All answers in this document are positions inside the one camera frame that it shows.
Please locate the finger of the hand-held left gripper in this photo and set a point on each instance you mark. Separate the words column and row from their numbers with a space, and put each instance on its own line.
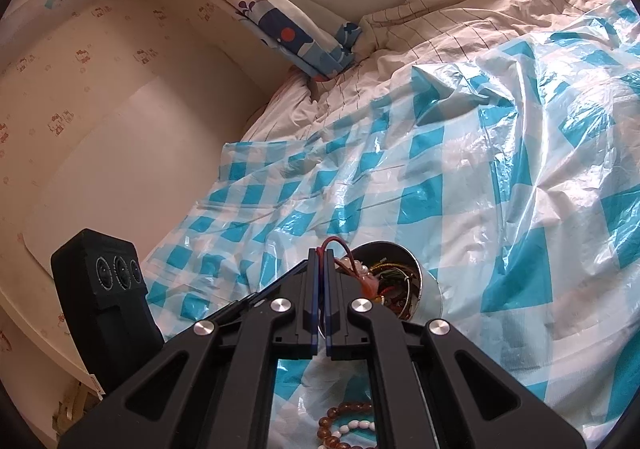
column 265, row 291

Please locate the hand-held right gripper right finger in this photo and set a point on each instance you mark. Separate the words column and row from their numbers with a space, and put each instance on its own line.
column 330, row 299

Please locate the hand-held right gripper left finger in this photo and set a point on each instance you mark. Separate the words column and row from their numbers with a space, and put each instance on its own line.
column 314, row 299

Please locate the round metal tin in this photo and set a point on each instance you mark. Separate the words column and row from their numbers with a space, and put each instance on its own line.
column 430, row 289

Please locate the blue checked plastic sheet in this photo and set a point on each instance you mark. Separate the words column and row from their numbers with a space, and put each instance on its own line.
column 450, row 179

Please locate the blue patterned curtain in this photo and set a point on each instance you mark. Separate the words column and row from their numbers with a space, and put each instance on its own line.
column 277, row 26

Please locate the striped beige blanket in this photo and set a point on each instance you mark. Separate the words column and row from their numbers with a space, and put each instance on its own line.
column 425, row 29

